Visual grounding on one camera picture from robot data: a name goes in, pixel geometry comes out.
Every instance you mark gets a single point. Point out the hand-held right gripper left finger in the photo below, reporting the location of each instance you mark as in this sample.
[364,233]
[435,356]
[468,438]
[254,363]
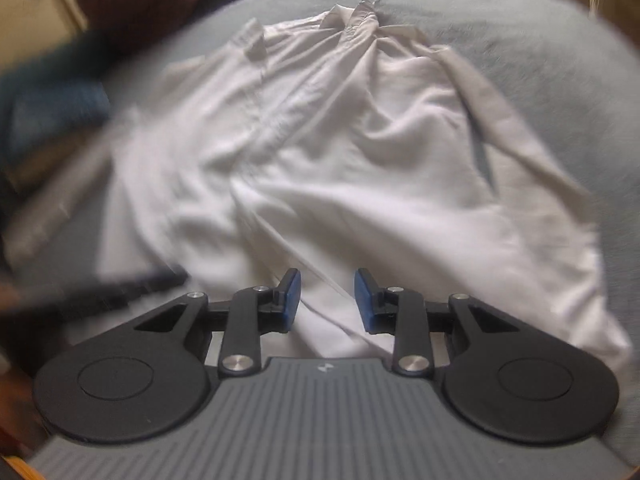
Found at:
[290,300]

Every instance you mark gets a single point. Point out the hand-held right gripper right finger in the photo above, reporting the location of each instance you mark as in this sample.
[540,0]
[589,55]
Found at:
[365,305]

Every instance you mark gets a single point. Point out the folded beige pants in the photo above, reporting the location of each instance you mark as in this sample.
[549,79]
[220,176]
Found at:
[50,160]

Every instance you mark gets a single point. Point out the white shirt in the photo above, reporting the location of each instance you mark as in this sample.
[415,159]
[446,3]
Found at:
[350,160]

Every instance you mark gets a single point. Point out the folded blue jeans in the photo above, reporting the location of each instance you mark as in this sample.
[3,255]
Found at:
[55,115]

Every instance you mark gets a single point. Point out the cream carved headboard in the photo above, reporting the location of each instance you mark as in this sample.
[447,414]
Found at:
[35,5]

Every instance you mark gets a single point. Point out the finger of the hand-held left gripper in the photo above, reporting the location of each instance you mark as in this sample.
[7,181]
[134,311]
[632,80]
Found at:
[145,282]

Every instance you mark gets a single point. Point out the teal duvet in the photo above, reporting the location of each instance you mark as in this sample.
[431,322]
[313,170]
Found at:
[45,65]

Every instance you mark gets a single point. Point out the grey blanket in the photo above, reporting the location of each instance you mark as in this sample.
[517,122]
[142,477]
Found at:
[525,60]

